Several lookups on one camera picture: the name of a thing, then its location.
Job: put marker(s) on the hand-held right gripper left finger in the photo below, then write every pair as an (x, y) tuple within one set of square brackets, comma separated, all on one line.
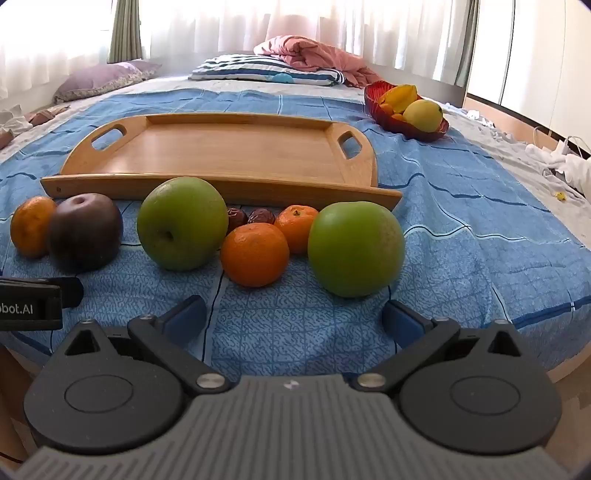
[(184, 318)]

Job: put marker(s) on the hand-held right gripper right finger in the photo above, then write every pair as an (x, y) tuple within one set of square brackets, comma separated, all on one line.
[(401, 323)]

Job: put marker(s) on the tangerine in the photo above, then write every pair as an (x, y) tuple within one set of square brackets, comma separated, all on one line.
[(295, 226), (30, 226), (254, 256)]

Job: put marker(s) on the green apple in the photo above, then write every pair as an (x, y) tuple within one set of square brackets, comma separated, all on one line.
[(182, 226), (355, 249)]

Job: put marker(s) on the red date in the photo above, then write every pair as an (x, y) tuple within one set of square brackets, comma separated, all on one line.
[(262, 216), (236, 218)]

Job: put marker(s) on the wooden tray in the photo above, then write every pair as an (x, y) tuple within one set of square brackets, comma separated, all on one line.
[(231, 152)]

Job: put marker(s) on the blue checked blanket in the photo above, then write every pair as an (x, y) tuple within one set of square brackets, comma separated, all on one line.
[(461, 230)]

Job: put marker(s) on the small pink cloth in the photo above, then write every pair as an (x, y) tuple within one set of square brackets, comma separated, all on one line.
[(5, 138)]

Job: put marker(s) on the red glass bowl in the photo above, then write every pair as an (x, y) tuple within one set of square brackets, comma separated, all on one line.
[(418, 134)]

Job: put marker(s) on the pink garment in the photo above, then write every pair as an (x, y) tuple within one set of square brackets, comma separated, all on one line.
[(44, 115)]

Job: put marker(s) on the small yellow scrap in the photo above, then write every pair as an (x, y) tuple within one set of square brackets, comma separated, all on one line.
[(561, 196)]

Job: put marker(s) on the small orange fruit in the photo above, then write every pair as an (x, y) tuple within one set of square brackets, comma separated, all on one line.
[(388, 108), (399, 117)]

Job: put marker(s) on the yellow pear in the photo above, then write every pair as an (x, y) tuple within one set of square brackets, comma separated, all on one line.
[(422, 115)]

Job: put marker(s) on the white patterned cloth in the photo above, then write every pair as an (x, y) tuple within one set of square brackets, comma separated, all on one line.
[(489, 124)]

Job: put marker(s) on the yellow starfruit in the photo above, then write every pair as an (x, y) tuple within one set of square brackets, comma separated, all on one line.
[(399, 97)]

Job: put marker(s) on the pile of white clothes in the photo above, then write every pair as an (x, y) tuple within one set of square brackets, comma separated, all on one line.
[(577, 170)]

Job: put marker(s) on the purple pillow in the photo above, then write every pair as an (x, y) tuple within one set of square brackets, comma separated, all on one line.
[(101, 78)]

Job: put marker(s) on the blue striped pillow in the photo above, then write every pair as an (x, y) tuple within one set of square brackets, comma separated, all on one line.
[(240, 67)]

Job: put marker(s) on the pink quilt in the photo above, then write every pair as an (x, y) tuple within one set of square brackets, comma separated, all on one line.
[(314, 53)]

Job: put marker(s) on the green curtain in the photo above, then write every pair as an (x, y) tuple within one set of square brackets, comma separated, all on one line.
[(124, 27), (468, 41)]

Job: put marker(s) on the white wardrobe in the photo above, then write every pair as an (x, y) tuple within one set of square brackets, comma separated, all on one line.
[(531, 55)]

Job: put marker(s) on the white sheer curtain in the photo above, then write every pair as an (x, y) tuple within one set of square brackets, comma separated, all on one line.
[(277, 23)]

